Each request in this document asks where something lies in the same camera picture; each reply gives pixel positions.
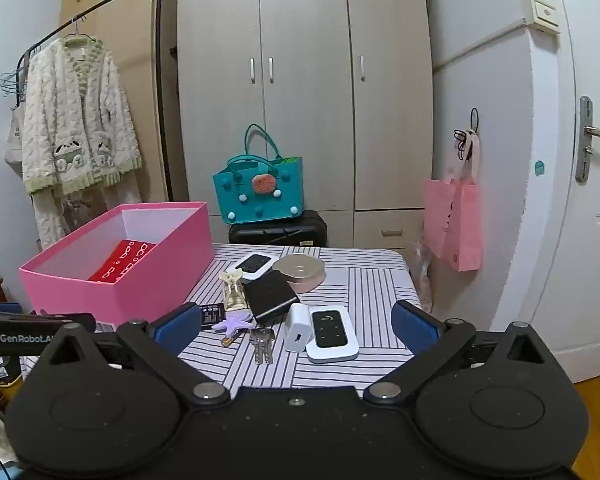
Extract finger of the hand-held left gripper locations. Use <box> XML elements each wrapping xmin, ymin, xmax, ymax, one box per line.
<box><xmin>0</xmin><ymin>309</ymin><xmax>97</xmax><ymax>334</ymax></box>

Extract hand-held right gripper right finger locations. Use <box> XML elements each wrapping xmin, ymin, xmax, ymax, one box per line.
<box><xmin>364</xmin><ymin>300</ymin><xmax>553</xmax><ymax>406</ymax></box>

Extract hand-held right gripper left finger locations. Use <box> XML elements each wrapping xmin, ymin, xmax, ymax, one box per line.
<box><xmin>40</xmin><ymin>302</ymin><xmax>231</xmax><ymax>406</ymax></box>

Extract black battery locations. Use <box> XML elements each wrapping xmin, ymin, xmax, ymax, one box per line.
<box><xmin>198</xmin><ymin>303</ymin><xmax>227</xmax><ymax>331</ymax></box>

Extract purple starfish clip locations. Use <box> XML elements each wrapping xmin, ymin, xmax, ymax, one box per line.
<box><xmin>214</xmin><ymin>308</ymin><xmax>255</xmax><ymax>335</ymax></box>

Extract pink cardboard box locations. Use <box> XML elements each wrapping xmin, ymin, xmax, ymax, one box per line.
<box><xmin>19</xmin><ymin>202</ymin><xmax>215</xmax><ymax>326</ymax></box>

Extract beige hair clip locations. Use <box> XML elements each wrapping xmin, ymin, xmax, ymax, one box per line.
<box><xmin>219</xmin><ymin>269</ymin><xmax>247</xmax><ymax>311</ymax></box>

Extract white pocket router dotted screen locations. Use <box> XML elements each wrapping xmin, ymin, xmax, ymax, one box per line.
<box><xmin>306</xmin><ymin>306</ymin><xmax>359</xmax><ymax>364</ymax></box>

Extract white pocket router lettered screen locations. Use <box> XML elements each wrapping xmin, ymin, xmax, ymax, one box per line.
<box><xmin>234</xmin><ymin>251</ymin><xmax>279</xmax><ymax>281</ymax></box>

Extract white charger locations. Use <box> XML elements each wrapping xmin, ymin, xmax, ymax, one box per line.
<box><xmin>285</xmin><ymin>303</ymin><xmax>315</xmax><ymax>352</ymax></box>

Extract clear plastic bag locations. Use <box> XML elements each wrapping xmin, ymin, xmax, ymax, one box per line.
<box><xmin>412</xmin><ymin>240</ymin><xmax>435</xmax><ymax>311</ymax></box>

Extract striped tablecloth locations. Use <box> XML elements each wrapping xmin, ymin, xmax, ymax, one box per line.
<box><xmin>20</xmin><ymin>243</ymin><xmax>423</xmax><ymax>392</ymax></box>

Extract silver keys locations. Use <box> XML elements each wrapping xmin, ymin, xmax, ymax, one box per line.
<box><xmin>250</xmin><ymin>328</ymin><xmax>275</xmax><ymax>365</ymax></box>

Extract red patterned paper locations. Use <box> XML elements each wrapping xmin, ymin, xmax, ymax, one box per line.
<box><xmin>87</xmin><ymin>240</ymin><xmax>158</xmax><ymax>283</ymax></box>

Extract pink tote bag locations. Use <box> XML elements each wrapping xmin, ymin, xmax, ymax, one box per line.
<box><xmin>422</xmin><ymin>130</ymin><xmax>482</xmax><ymax>272</ymax></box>

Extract white round object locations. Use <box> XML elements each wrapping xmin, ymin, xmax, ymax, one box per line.
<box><xmin>272</xmin><ymin>254</ymin><xmax>327</xmax><ymax>293</ymax></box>

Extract black suitcase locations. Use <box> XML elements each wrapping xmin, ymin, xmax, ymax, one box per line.
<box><xmin>228</xmin><ymin>210</ymin><xmax>329</xmax><ymax>248</ymax></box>

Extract teal felt bag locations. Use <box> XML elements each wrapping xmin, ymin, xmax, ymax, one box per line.
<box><xmin>212</xmin><ymin>124</ymin><xmax>303</xmax><ymax>225</ymax></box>

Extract white door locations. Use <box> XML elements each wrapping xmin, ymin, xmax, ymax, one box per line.
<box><xmin>500</xmin><ymin>0</ymin><xmax>600</xmax><ymax>386</ymax></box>

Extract beige canvas tote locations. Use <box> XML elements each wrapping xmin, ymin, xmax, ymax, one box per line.
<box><xmin>4</xmin><ymin>102</ymin><xmax>31</xmax><ymax>176</ymax></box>

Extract fluffy cream green cardigan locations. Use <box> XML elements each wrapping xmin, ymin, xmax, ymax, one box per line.
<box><xmin>21</xmin><ymin>35</ymin><xmax>143</xmax><ymax>251</ymax></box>

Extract beige wardrobe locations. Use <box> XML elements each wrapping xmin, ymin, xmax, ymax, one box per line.
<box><xmin>175</xmin><ymin>0</ymin><xmax>435</xmax><ymax>251</ymax></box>

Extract black clothes rack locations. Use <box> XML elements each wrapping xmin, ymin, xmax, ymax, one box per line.
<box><xmin>17</xmin><ymin>0</ymin><xmax>173</xmax><ymax>206</ymax></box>

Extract beige tall cabinet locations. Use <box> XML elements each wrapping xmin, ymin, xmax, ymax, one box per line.
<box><xmin>60</xmin><ymin>0</ymin><xmax>181</xmax><ymax>206</ymax></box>

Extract black hair ties on hook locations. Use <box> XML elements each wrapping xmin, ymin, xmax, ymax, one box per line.
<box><xmin>454</xmin><ymin>108</ymin><xmax>480</xmax><ymax>161</ymax></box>

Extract wire hangers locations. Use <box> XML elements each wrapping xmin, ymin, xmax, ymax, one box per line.
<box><xmin>0</xmin><ymin>67</ymin><xmax>28</xmax><ymax>98</ymax></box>

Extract metal door handle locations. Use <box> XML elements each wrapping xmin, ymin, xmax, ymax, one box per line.
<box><xmin>576</xmin><ymin>95</ymin><xmax>600</xmax><ymax>183</ymax></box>

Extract beige light switch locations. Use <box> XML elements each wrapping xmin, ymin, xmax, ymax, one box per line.
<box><xmin>522</xmin><ymin>0</ymin><xmax>563</xmax><ymax>36</ymax></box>

